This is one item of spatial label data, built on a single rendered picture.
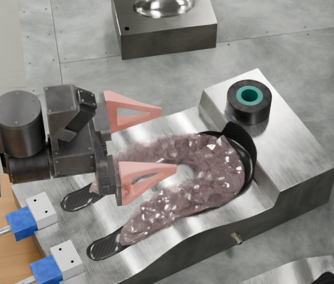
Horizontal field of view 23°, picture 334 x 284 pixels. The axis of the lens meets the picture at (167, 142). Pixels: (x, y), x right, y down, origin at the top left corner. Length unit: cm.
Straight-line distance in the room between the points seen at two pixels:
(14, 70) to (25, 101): 187
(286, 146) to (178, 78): 34
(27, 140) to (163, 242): 43
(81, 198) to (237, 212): 27
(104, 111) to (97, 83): 63
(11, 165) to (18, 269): 44
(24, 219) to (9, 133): 45
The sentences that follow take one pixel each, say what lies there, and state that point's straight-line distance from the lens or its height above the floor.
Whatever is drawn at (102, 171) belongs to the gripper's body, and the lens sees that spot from 100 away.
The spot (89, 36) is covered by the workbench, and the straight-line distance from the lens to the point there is 177.
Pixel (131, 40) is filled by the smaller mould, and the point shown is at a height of 85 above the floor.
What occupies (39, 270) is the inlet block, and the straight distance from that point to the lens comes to 134.
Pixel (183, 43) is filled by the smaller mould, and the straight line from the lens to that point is 171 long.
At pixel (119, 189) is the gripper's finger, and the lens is 100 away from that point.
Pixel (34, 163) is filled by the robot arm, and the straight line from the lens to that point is 102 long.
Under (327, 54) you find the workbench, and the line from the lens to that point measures 176.
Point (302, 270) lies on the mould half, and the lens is 127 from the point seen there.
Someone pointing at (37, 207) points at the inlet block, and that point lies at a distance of 139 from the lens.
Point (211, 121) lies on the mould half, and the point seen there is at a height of 87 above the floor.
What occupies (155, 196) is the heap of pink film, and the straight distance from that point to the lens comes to 136.
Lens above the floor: 202
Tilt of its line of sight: 51 degrees down
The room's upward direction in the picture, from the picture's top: straight up
